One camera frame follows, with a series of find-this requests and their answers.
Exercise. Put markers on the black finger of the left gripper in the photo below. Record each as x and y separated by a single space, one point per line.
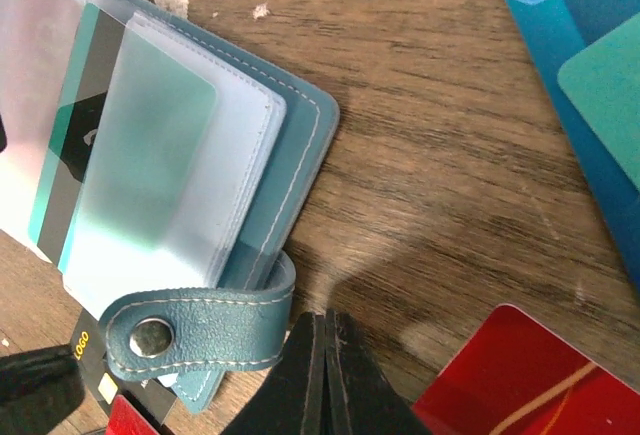
39 389

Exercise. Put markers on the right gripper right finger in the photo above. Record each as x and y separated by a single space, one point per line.
359 397

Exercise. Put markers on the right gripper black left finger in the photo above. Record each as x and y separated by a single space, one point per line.
289 402

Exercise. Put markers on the blue leather card holder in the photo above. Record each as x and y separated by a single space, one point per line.
218 298

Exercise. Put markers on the teal VIP card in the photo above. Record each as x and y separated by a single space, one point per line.
602 82

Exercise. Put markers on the black VIP card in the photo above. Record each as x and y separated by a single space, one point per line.
149 397

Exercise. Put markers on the red chip card upright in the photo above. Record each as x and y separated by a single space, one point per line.
515 376

